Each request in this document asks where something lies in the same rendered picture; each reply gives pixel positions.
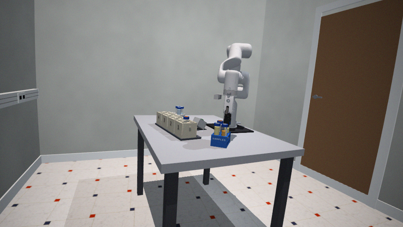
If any beige bucket adapter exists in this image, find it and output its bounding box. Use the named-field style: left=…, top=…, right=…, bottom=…
left=156, top=112, right=174, bottom=126
left=168, top=117, right=184, bottom=134
left=174, top=120, right=197, bottom=139
left=162, top=114, right=180, bottom=129

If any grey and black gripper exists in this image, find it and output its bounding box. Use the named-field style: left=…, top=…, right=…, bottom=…
left=224, top=94, right=235, bottom=127

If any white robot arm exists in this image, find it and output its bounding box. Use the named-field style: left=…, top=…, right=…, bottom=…
left=214, top=43, right=252, bottom=128

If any blue tube rack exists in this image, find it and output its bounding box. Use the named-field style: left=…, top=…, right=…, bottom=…
left=210, top=132, right=231, bottom=148

